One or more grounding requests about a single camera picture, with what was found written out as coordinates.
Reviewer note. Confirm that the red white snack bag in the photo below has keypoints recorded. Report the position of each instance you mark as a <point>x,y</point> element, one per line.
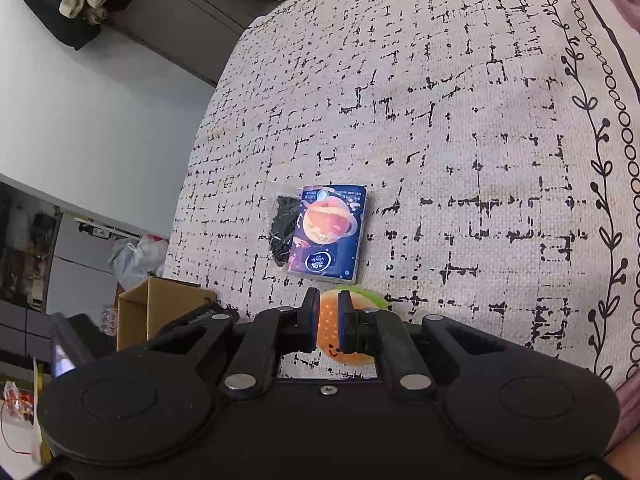
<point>17,400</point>

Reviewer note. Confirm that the black hanging jacket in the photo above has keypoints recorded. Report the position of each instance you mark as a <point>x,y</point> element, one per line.
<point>75,32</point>

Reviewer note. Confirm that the white plastic bag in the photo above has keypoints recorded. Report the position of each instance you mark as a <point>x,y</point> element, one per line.
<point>154,255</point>

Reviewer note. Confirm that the grey-blue plastic bag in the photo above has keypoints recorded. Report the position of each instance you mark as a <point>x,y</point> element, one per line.
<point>125,265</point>

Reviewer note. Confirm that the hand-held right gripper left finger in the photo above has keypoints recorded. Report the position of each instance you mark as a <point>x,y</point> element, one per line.
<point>305,325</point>

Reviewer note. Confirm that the orange burger plush toy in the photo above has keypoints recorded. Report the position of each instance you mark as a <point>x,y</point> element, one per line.
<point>328,325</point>

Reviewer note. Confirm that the white black-patterned blanket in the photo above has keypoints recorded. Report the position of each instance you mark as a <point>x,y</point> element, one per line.
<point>450,110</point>

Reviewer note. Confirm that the yellow white paper board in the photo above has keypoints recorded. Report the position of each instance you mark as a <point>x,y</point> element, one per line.
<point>42,410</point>

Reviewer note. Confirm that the grey white cabinet unit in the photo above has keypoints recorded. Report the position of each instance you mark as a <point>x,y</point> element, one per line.
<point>75,270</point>

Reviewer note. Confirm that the black item in clear bag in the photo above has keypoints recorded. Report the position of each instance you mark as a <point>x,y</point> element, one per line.
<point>282,225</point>

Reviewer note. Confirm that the grey wardrobe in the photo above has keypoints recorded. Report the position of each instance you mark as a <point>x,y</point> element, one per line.
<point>200,25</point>

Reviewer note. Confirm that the white rack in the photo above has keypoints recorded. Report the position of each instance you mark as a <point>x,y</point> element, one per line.
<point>97,227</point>

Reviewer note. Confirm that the brown cardboard box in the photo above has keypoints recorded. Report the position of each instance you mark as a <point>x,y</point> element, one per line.
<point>135,315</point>

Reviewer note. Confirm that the blue planet-print tissue pack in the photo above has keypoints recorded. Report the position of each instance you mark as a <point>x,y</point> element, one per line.
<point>325,230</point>

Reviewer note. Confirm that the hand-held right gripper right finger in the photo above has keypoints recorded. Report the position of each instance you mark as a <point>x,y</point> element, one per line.
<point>357,330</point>

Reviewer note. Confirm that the pink package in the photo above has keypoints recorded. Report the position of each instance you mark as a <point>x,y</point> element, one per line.
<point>110,320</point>

